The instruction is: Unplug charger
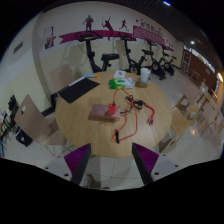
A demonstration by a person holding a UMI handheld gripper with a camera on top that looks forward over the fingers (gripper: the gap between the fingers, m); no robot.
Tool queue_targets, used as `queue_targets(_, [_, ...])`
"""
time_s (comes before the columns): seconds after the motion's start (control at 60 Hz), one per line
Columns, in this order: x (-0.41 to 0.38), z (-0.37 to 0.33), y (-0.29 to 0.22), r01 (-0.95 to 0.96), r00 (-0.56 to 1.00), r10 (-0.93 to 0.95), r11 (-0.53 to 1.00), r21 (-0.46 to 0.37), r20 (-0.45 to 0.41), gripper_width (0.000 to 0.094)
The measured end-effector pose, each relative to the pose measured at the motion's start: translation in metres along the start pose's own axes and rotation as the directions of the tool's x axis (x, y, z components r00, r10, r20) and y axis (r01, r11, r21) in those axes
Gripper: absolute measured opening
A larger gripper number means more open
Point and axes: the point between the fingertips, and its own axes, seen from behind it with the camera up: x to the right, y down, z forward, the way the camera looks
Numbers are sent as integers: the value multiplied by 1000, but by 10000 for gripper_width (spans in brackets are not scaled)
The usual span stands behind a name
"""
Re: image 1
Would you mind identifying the red charger block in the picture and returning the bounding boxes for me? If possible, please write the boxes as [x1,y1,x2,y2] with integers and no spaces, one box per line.
[107,103,117,117]

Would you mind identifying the pink power strip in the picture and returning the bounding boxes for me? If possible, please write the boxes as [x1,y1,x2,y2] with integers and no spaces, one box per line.
[88,103,122,124]

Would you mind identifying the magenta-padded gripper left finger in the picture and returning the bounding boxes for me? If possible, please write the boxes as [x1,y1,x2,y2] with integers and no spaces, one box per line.
[42,143,92,186]

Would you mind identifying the wooden chair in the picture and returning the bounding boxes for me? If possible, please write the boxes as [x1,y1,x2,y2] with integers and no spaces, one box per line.
[49,64,75,94]
[13,93,68,156]
[158,106,196,154]

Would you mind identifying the round wall lamp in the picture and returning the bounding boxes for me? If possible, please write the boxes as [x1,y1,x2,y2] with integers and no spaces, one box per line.
[216,71,224,84]

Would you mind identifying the red power strip cord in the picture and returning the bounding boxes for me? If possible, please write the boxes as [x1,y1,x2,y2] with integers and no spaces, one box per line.
[113,111,139,144]

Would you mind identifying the group of tables and chairs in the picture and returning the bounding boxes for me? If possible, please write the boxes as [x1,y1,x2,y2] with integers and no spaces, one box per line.
[174,78,224,143]

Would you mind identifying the black cable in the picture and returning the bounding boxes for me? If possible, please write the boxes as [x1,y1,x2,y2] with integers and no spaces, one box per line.
[124,95,147,112]

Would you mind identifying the green wet wipes pack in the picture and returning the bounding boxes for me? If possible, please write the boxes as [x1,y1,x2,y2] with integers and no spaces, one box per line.
[108,77,136,90]

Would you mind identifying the wall posters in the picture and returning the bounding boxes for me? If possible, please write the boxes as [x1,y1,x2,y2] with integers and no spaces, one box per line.
[43,25,55,50]

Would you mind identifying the black desk mat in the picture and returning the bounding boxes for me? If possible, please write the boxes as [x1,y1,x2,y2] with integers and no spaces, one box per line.
[57,77,101,104]

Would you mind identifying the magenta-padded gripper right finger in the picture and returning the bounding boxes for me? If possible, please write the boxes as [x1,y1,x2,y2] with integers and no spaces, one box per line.
[131,142,184,186]

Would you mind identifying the white cup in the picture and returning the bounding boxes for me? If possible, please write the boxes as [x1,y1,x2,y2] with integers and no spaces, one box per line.
[139,67,152,84]

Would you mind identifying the black bag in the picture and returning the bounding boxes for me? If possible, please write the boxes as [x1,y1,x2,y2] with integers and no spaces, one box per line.
[15,128,34,148]

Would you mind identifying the row of black exercise bikes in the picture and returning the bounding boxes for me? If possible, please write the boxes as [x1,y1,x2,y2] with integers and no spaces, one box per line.
[75,31,178,81]

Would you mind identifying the small white box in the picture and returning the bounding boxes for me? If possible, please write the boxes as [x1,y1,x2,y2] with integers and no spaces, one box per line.
[113,69,127,80]

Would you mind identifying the round wooden coaster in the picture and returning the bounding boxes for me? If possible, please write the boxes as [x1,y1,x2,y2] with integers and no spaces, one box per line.
[134,79,149,89]

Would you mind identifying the red multi-head charging cable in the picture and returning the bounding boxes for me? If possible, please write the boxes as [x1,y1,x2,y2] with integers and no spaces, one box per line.
[111,87,157,127]

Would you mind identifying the dark wall sign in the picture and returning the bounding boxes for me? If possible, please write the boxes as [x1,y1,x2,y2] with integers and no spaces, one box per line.
[13,41,24,54]

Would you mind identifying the magenta sports wall banner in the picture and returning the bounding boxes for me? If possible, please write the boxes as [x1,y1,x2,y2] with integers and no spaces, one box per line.
[59,13,175,53]

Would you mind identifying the ceiling lights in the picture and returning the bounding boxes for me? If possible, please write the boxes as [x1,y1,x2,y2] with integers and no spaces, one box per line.
[162,0,196,46]

